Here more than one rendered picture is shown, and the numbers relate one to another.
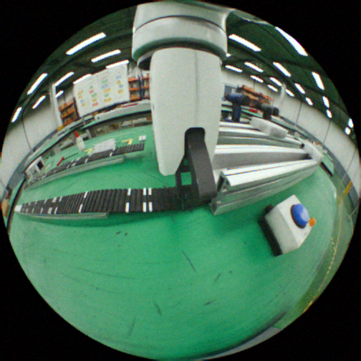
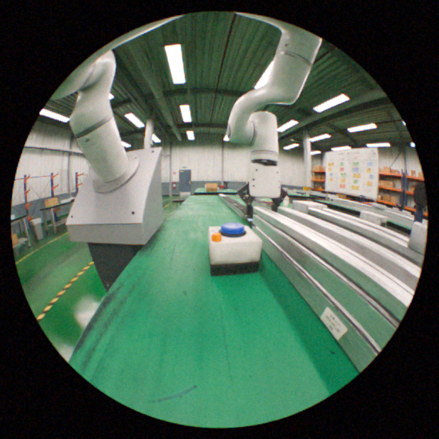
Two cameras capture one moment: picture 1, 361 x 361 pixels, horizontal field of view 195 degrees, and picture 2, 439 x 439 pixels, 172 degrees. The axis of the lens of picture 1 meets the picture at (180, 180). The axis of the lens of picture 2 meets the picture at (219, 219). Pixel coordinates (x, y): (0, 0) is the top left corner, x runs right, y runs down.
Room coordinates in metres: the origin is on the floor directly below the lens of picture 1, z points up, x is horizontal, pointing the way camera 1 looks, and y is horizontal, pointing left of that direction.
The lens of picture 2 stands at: (0.03, -0.42, 0.92)
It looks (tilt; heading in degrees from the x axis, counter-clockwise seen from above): 15 degrees down; 96
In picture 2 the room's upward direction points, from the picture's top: 1 degrees clockwise
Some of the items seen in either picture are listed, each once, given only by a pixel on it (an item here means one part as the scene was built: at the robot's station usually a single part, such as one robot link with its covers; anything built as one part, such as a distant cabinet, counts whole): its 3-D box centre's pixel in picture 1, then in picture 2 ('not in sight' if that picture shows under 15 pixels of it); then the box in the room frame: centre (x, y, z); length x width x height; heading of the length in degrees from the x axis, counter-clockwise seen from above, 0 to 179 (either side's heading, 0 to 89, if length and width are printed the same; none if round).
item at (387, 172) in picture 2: (124, 94); (384, 192); (9.13, 4.55, 1.58); 2.83 x 0.98 x 3.15; 103
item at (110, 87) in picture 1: (102, 107); (348, 193); (2.58, 1.95, 0.97); 1.50 x 0.50 x 1.95; 103
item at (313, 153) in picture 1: (313, 155); not in sight; (0.26, -0.69, 0.87); 0.16 x 0.11 x 0.07; 102
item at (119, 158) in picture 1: (45, 177); (251, 201); (0.17, 0.65, 0.79); 0.96 x 0.04 x 0.03; 102
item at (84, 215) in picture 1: (29, 210); (227, 200); (-0.02, 0.61, 0.79); 0.96 x 0.04 x 0.03; 102
